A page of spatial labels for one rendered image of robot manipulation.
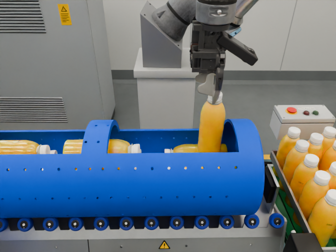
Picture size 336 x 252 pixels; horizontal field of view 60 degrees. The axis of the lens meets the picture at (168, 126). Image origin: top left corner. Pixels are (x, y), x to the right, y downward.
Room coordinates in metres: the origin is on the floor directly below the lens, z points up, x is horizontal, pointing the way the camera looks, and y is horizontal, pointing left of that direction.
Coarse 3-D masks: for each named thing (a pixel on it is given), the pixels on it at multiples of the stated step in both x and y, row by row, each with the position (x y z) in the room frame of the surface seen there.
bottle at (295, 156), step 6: (294, 150) 0.74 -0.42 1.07; (300, 150) 0.73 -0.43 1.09; (306, 150) 0.73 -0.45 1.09; (288, 156) 0.74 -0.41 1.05; (294, 156) 0.73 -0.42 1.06; (300, 156) 0.72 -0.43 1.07; (288, 162) 0.73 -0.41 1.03; (294, 162) 0.72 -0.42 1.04; (288, 168) 0.73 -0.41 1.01; (294, 168) 0.71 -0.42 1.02; (288, 174) 0.72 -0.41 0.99; (288, 180) 0.72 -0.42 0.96; (282, 186) 0.73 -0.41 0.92
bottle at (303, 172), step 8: (296, 168) 0.68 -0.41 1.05; (304, 168) 0.66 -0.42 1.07; (312, 168) 0.65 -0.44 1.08; (296, 176) 0.66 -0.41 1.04; (304, 176) 0.64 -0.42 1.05; (312, 176) 0.64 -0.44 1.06; (296, 184) 0.65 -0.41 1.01; (304, 184) 0.64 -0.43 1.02; (296, 192) 0.65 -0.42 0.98; (288, 200) 0.66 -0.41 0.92
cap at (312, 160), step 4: (308, 156) 0.68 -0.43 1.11; (312, 156) 0.68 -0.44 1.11; (316, 156) 0.68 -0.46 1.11; (304, 160) 0.67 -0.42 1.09; (308, 160) 0.66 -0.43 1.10; (312, 160) 0.66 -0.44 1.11; (316, 160) 0.66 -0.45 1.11; (308, 164) 0.66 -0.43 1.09; (312, 164) 0.65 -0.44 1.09; (316, 164) 0.66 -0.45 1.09
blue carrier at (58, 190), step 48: (48, 144) 0.77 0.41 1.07; (96, 144) 0.59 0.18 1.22; (144, 144) 0.78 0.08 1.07; (240, 144) 0.59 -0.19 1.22; (0, 192) 0.50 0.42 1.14; (48, 192) 0.51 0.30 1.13; (96, 192) 0.51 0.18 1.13; (144, 192) 0.51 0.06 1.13; (192, 192) 0.51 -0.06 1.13; (240, 192) 0.51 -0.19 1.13
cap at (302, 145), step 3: (297, 141) 0.75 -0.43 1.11; (300, 141) 0.75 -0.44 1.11; (303, 141) 0.75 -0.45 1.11; (306, 141) 0.75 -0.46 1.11; (297, 144) 0.74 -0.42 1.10; (300, 144) 0.73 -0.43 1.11; (303, 144) 0.73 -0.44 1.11; (306, 144) 0.73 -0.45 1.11; (297, 147) 0.74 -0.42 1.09; (300, 147) 0.73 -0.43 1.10; (303, 147) 0.73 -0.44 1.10; (306, 147) 0.73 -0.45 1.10; (303, 150) 0.73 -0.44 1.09
